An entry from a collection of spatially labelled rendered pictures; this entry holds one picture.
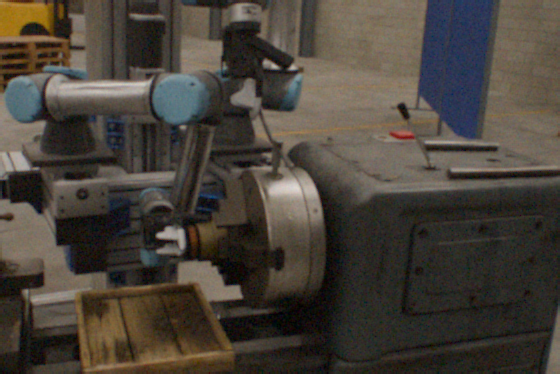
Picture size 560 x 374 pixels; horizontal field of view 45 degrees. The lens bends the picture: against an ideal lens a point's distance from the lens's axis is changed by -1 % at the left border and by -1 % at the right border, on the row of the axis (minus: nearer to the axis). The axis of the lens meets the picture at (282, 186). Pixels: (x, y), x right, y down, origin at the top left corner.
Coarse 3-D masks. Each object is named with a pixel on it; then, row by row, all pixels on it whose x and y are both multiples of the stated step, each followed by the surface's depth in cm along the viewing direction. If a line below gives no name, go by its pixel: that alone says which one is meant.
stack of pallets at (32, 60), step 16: (0, 48) 986; (16, 48) 1002; (32, 48) 983; (48, 48) 1041; (64, 48) 1022; (0, 64) 1029; (16, 64) 1046; (32, 64) 992; (48, 64) 1077; (64, 64) 1029; (0, 80) 959
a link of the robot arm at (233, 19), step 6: (234, 6) 149; (240, 6) 149; (246, 6) 149; (252, 6) 149; (258, 6) 151; (228, 12) 151; (234, 12) 149; (240, 12) 149; (246, 12) 149; (252, 12) 150; (258, 12) 150; (228, 18) 152; (234, 18) 149; (240, 18) 149; (246, 18) 149; (252, 18) 149; (258, 18) 150; (258, 24) 152
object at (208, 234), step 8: (200, 224) 146; (208, 224) 147; (192, 232) 144; (200, 232) 144; (208, 232) 145; (216, 232) 145; (224, 232) 147; (192, 240) 143; (200, 240) 144; (208, 240) 144; (216, 240) 144; (192, 248) 143; (200, 248) 144; (208, 248) 144; (216, 248) 144; (184, 256) 147; (192, 256) 144; (200, 256) 145; (208, 256) 145; (216, 256) 145
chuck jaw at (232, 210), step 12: (228, 180) 152; (240, 180) 153; (228, 192) 151; (240, 192) 152; (216, 204) 152; (228, 204) 150; (240, 204) 151; (216, 216) 148; (228, 216) 149; (240, 216) 150
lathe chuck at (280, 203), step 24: (264, 192) 140; (288, 192) 142; (264, 216) 139; (288, 216) 139; (264, 240) 139; (288, 240) 137; (288, 264) 138; (240, 288) 159; (264, 288) 141; (288, 288) 141
